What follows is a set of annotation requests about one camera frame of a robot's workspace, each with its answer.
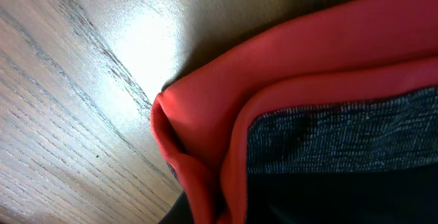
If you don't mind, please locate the black leggings red waistband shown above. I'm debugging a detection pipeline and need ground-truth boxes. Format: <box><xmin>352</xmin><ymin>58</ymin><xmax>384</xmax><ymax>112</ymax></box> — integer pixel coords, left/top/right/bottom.
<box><xmin>151</xmin><ymin>0</ymin><xmax>437</xmax><ymax>224</ymax></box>

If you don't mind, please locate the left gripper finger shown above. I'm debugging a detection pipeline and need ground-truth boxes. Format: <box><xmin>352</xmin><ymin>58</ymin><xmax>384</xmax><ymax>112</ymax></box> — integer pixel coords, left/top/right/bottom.
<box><xmin>159</xmin><ymin>192</ymin><xmax>194</xmax><ymax>224</ymax></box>

